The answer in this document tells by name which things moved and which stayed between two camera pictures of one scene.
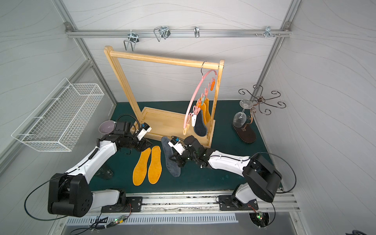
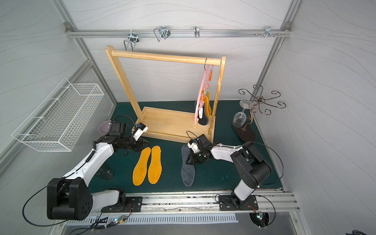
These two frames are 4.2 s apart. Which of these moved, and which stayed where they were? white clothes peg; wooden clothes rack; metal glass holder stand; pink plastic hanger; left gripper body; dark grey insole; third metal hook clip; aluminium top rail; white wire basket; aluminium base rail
Moved: pink plastic hanger; dark grey insole; white clothes peg
Stayed: metal glass holder stand; aluminium base rail; aluminium top rail; left gripper body; white wire basket; wooden clothes rack; third metal hook clip
